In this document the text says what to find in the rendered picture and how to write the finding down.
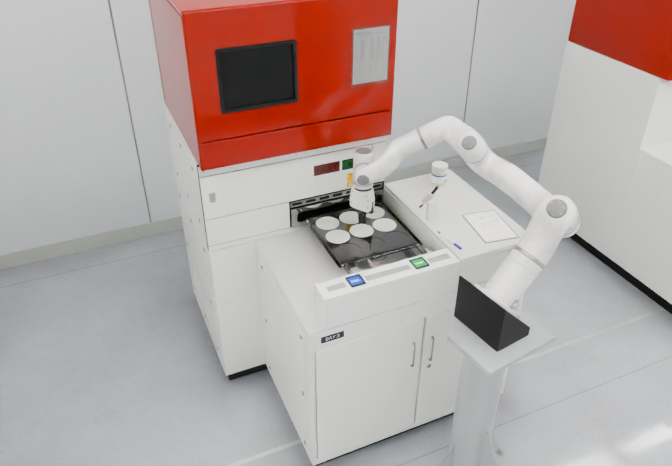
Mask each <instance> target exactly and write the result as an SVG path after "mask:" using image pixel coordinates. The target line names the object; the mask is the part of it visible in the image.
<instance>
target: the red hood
mask: <svg viewBox="0 0 672 466"><path fill-rule="evenodd" d="M149 7H150V13H151V19H152V26H153V32H154V39H155V45H156V51H157V58H158V64H159V71H160V77H161V83H162V90H163V96H164V102H165V104H166V105H167V107H168V109H169V111H170V113H171V115H172V117H173V119H174V120H175V122H176V124H177V126H178V128H179V130H180V132H181V134H182V135H183V137H184V139H185V141H186V143H187V145H188V147H189V148H190V150H191V152H192V154H193V156H194V158H195V160H196V162H197V163H198V165H199V167H200V169H201V171H205V170H210V169H216V168H221V167H226V166H231V165H236V164H242V163H247V162H252V161H257V160H262V159H267V158H273V157H278V156H283V155H288V154H293V153H298V152H304V151H309V150H314V149H319V148H324V147H329V146H335V145H340V144H345V143H350V142H355V141H360V140H366V139H371V138H376V137H381V136H386V135H391V127H392V109H393V91H394V72H395V54H396V36H397V18H398V0H149Z"/></svg>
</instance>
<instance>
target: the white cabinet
mask: <svg viewBox="0 0 672 466"><path fill-rule="evenodd" d="M256 251H257V263H258V276H259V288H260V300H261V312H262V324H263V337H264V349H265V361H266V366H267V368H268V370H269V372H270V374H271V376H272V379H273V381H274V383H275V385H276V387H277V389H278V392H279V394H280V396H281V398H282V400H283V402H284V405H285V407H286V409H287V411H288V413H289V415H290V417H291V420H292V422H293V424H294V426H295V428H296V430H297V433H298V435H299V437H300V439H301V441H302V443H303V446H304V448H305V450H306V452H307V454H308V456H309V458H310V461H311V463H312V465H316V466H318V465H321V464H323V463H326V462H329V461H331V460H334V459H337V458H339V457H342V456H344V455H347V454H350V453H352V452H355V451H358V450H360V449H363V448H365V447H368V446H371V445H373V444H376V443H378V442H381V441H384V440H386V439H389V438H392V437H394V436H397V435H399V434H402V433H405V432H407V431H410V430H413V429H415V428H418V427H420V426H423V425H426V424H428V423H431V422H434V421H436V420H439V419H441V418H444V417H447V416H449V415H452V414H454V411H455V404H456V398H457V392H458V385H459V379H460V372H461V366H462V360H463V353H462V352H461V351H459V350H458V349H457V348H456V347H455V346H454V345H453V344H452V343H451V342H449V341H448V340H447V336H448V330H449V324H450V318H451V312H452V308H454V307H455V304H456V297H457V291H455V292H452V293H448V294H445V295H442V296H438V297H435V298H432V299H429V300H425V301H422V302H419V303H415V304H412V305H409V306H405V307H402V308H399V309H396V310H392V311H389V312H386V313H382V314H379V315H376V316H372V317H369V318H366V319H362V320H359V321H356V322H353V323H349V324H346V325H343V326H339V327H336V328H333V329H329V330H326V331H323V332H320V333H316V334H313V335H310V336H309V335H308V333H307V331H306V330H305V328H304V326H303V324H302V323H301V321H300V319H299V317H298V316H297V314H296V312H295V310H294V309H293V307H292V305H291V303H290V302H289V300H288V298H287V296H286V295H285V293H284V291H283V289H282V288H281V286H280V284H279V282H278V281H277V279H276V277H275V275H274V274H273V272H272V270H271V268H270V267H269V265H268V263H267V261H266V260H265V258H264V256H263V254H262V253H261V251H260V249H259V247H258V246H257V244H256Z"/></svg>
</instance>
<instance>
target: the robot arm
mask: <svg viewBox="0 0 672 466"><path fill-rule="evenodd" d="M442 142H445V143H447V144H448V145H450V146H451V147H452V148H454V149H455V150H456V151H457V152H458V153H459V155H460V156H461V157H462V158H463V159H464V161H465V162H466V164H467V165H468V166H469V167H470V168H471V169H472V170H473V171H474V172H475V173H476V174H478V175H479V176H480V177H482V178H484V179H485V180H487V181H489V182H490V183H492V184H493V185H495V186H496V187H498V188H499V189H500V190H502V191H503V192H504V193H505V194H507V195H508V196H509V197H511V198H512V199H513V200H514V201H515V202H517V203H518V204H519V205H520V206H521V207H522V208H523V209H524V210H526V211H527V212H528V213H529V214H530V215H531V216H532V218H531V220H530V222H529V224H528V227H527V229H526V231H525V233H524V235H523V237H522V238H521V240H520V241H519V242H518V243H517V245H516V246H515V247H514V249H513V250H512V251H511V253H510V254H509V255H508V257H507V258H506V259H505V260H504V262H503V263H502V264H501V266H500V267H499V268H498V269H497V271H496V272H495V273H494V275H493V276H492V277H491V279H490V280H489V281H488V282H487V284H486V285H485V286H484V288H482V287H480V286H479V285H478V284H476V283H475V282H474V284H473V285H474V286H475V287H476V288H478V289H479V290H480V291H481V292H483V293H484V294H485V295H487V296H488V297H489V298H491V299H492V300H493V301H495V302H496V303H497V304H499V305H500V306H501V307H503V308H504V309H505V310H507V311H508V312H509V313H511V314H512V315H513V316H515V317H516V318H518V319H519V318H520V316H519V315H518V314H516V313H515V312H514V311H512V309H513V310H514V309H515V310H516V311H517V310H519V308H520V307H521V304H518V303H519V302H518V301H519V300H520V299H521V297H522V296H523V295H524V294H525V292H526V291H527V290H528V288H529V287H530V286H531V285H532V283H533V282H534V281H535V279H536V278H537V277H538V275H539V274H540V273H541V272H542V270H543V269H544V268H545V267H546V265H547V264H548V263H549V261H550V260H551V258H552V257H553V255H554V253H555V251H556V249H557V247H558V245H559V243H560V241H561V240H562V238H568V237H570V236H572V235H574V234H575V233H576V232H577V230H578V228H579V225H580V217H579V213H578V210H577V207H576V205H575V203H574V202H573V201H572V200H571V199H570V198H569V197H567V196H564V195H552V194H551V193H549V192H548V191H547V190H546V189H544V188H543V187H542V186H541V185H540V184H538V183H537V182H536V181H535V180H534V179H532V178H531V177H530V176H529V175H527V174H526V173H525V172H523V171H522V170H521V169H520V168H518V167H517V166H515V165H514V164H512V163H511V162H509V161H507V160H505V159H503V158H500V157H499V156H497V155H496V154H495V153H493V152H492V151H491V150H490V149H489V147H488V146H487V144H486V142H485V140H484V139H483V138H482V137H481V135H480V134H479V133H478V132H477V131H476V130H474V129H473V128H472V127H469V126H468V125H466V124H465V123H463V122H462V121H461V120H459V119H458V118H456V117H453V116H443V117H440V118H438V119H436V120H434V121H432V122H430V123H428V124H425V125H423V126H421V127H419V128H417V129H415V130H413V131H411V132H409V133H407V134H405V135H403V136H401V137H399V138H397V139H395V140H393V141H392V142H391V143H390V144H389V146H388V147H387V149H386V151H385V152H384V153H383V154H382V156H380V157H379V158H378V159H377V160H376V161H374V155H375V152H374V150H372V149H371V148H367V147H360V148H357V149H355V150H354V152H353V179H352V182H353V185H352V188H351V193H350V206H351V207H353V208H355V209H356V211H357V214H358V222H359V223H361V224H362V223H363V222H364V221H366V214H367V213H369V214H372V213H374V210H373V208H374V207H375V196H374V189H373V183H376V182H378V181H380V180H382V179H384V178H385V177H387V176H388V175H390V174H391V173H392V172H393V171H394V170H395V169H396V168H397V167H398V166H399V164H400V163H401V162H402V161H403V160H405V159H407V158H409V157H411V156H413V155H416V154H418V153H420V152H422V151H425V150H427V149H429V148H431V147H433V146H435V145H437V144H440V143H442Z"/></svg>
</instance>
